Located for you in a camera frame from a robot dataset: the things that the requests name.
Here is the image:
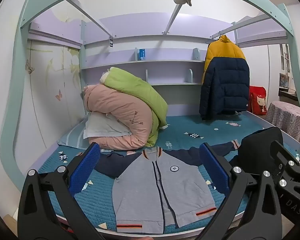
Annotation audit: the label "round table with pink tablecloth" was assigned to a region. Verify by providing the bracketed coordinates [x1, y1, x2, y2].
[265, 101, 300, 143]

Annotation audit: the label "teal candy print bed mat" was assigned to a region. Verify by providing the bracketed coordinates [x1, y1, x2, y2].
[37, 109, 300, 232]

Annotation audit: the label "lavender headboard shelf unit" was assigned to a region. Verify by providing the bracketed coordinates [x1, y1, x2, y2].
[79, 15, 237, 117]

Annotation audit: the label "green quilt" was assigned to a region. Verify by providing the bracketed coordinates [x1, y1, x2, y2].
[100, 67, 168, 147]

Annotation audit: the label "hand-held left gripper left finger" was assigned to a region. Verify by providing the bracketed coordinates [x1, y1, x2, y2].
[17, 142, 108, 240]

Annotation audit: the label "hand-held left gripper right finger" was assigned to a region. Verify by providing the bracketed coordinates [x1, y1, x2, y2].
[199, 142, 283, 240]

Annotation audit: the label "mint green loft bed frame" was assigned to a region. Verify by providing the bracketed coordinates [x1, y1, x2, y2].
[1, 0, 300, 238]

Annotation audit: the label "white closet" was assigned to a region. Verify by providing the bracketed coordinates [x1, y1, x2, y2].
[239, 44, 294, 113]

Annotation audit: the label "red cartoon bag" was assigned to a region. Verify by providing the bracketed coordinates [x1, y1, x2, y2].
[249, 85, 268, 115]

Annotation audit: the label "yellow and navy puffer jacket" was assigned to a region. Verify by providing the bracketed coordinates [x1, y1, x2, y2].
[199, 34, 250, 121]

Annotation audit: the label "teal striped pillow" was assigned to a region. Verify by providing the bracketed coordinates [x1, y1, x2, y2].
[57, 120, 90, 148]

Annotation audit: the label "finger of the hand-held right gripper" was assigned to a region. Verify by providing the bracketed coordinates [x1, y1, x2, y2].
[270, 140, 300, 180]

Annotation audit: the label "pink quilt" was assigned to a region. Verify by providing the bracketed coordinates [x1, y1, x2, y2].
[83, 84, 154, 151]

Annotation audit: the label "black folded clothes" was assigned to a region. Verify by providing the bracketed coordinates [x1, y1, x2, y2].
[236, 127, 284, 167]

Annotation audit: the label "white wardrobe with butterfly decals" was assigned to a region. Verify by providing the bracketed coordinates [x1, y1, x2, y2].
[22, 40, 82, 140]

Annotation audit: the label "photo frame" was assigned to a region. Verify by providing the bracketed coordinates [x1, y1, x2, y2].
[279, 73, 290, 87]

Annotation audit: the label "grey and navy zip jacket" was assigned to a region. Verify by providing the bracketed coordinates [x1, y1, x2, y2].
[95, 140, 240, 234]

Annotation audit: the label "white pillow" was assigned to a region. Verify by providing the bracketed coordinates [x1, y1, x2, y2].
[84, 111, 132, 139]

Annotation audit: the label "dark desk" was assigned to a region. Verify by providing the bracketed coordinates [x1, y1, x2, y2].
[279, 87, 300, 103]

